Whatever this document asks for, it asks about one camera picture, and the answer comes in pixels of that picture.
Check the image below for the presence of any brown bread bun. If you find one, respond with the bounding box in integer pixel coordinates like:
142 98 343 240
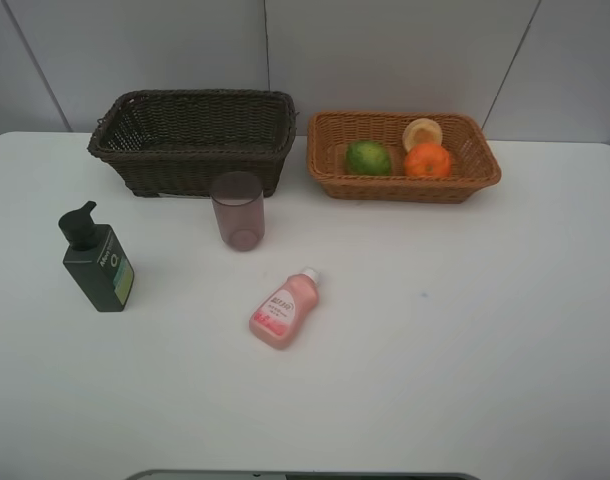
402 118 443 152

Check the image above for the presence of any green lime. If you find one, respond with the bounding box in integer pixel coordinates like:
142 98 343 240
345 141 392 176

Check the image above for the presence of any dark brown wicker basket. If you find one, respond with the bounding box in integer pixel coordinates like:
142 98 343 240
88 89 297 198

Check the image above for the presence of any orange mandarin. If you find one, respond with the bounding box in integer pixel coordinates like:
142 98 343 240
403 143 452 178

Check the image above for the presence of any dark green pump bottle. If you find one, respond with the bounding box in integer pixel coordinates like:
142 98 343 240
58 201 135 313

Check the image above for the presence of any orange wicker basket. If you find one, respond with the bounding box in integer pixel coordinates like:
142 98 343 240
307 111 501 204

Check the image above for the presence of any pink bottle white cap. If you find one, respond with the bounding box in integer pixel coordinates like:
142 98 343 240
249 267 319 350

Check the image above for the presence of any translucent purple plastic cup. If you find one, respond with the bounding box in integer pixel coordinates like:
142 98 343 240
210 171 265 252

